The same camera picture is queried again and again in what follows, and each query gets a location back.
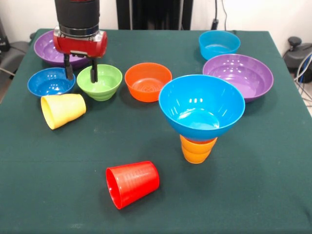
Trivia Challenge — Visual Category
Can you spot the dark green tablecloth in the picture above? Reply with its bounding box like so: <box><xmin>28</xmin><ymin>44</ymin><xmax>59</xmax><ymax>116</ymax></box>
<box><xmin>0</xmin><ymin>28</ymin><xmax>312</xmax><ymax>234</ymax></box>

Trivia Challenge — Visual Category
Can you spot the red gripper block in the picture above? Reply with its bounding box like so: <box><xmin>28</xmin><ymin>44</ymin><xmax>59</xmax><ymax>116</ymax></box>
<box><xmin>53</xmin><ymin>28</ymin><xmax>109</xmax><ymax>83</ymax></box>

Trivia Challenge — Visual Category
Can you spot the red plastic cup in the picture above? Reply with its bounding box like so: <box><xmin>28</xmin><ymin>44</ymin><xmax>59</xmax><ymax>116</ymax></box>
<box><xmin>105</xmin><ymin>160</ymin><xmax>161</xmax><ymax>211</ymax></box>

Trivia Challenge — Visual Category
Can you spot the black hanging cable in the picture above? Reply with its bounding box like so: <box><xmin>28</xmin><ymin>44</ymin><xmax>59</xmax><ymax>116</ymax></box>
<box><xmin>211</xmin><ymin>0</ymin><xmax>219</xmax><ymax>30</ymax></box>

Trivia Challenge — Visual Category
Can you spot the dark blue plastic bowl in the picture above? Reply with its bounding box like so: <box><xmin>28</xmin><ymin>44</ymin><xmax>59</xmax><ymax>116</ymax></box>
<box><xmin>27</xmin><ymin>67</ymin><xmax>77</xmax><ymax>98</ymax></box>

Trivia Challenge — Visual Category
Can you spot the tangle of floor cables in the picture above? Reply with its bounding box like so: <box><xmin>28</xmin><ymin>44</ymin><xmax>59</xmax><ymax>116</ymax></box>
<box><xmin>293</xmin><ymin>52</ymin><xmax>312</xmax><ymax>103</ymax></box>

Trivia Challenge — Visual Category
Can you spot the orange plastic cup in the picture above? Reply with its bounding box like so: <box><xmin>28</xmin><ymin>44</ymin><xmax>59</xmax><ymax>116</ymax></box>
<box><xmin>179</xmin><ymin>134</ymin><xmax>218</xmax><ymax>164</ymax></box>

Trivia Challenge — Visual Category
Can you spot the large light blue bowl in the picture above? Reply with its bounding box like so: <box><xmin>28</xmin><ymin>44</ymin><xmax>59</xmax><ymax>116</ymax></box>
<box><xmin>158</xmin><ymin>74</ymin><xmax>246</xmax><ymax>141</ymax></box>

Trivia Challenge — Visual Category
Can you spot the small light blue bowl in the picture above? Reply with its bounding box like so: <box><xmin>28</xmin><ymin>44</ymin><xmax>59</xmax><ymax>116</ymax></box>
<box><xmin>198</xmin><ymin>30</ymin><xmax>241</xmax><ymax>61</ymax></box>

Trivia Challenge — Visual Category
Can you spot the green plastic bowl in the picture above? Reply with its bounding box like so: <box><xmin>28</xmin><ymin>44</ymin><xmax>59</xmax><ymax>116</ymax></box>
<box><xmin>76</xmin><ymin>64</ymin><xmax>123</xmax><ymax>101</ymax></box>

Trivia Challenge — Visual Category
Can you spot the black office chair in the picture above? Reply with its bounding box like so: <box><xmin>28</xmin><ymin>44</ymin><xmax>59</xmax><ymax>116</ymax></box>
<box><xmin>0</xmin><ymin>17</ymin><xmax>36</xmax><ymax>74</ymax></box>

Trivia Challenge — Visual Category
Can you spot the yellow plastic cup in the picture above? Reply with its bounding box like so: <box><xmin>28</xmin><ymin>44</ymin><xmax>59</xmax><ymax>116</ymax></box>
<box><xmin>40</xmin><ymin>93</ymin><xmax>87</xmax><ymax>130</ymax></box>

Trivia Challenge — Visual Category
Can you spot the orange-red plastic bowl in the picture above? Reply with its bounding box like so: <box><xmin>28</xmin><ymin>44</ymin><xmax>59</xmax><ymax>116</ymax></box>
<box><xmin>124</xmin><ymin>62</ymin><xmax>173</xmax><ymax>103</ymax></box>

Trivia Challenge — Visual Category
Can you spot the purple plastic bowl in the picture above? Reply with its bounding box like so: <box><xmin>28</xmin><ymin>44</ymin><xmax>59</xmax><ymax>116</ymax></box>
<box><xmin>33</xmin><ymin>27</ymin><xmax>100</xmax><ymax>70</ymax></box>
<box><xmin>202</xmin><ymin>54</ymin><xmax>274</xmax><ymax>103</ymax></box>

